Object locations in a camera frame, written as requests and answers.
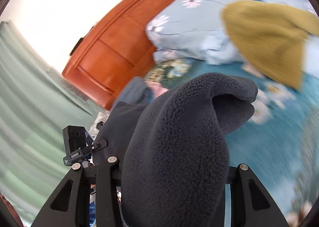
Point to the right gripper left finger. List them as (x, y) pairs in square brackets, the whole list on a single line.
[(68, 205)]

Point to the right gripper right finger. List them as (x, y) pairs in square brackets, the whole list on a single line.
[(251, 204)]

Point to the black and grey fleece jacket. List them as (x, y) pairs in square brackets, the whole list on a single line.
[(172, 152)]

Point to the green curtain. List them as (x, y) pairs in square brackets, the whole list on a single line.
[(37, 103)]

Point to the teal floral bed blanket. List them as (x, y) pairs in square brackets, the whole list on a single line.
[(279, 143)]

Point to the grey folded garment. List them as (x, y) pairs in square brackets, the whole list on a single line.
[(136, 92)]

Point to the pink folded garment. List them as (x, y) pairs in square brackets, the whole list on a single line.
[(156, 88)]

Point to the orange wooden headboard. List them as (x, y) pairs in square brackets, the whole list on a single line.
[(114, 51)]

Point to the light blue floral duvet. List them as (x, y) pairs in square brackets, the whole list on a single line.
[(194, 29)]

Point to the mustard knitted sweater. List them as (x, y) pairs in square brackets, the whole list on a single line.
[(271, 37)]

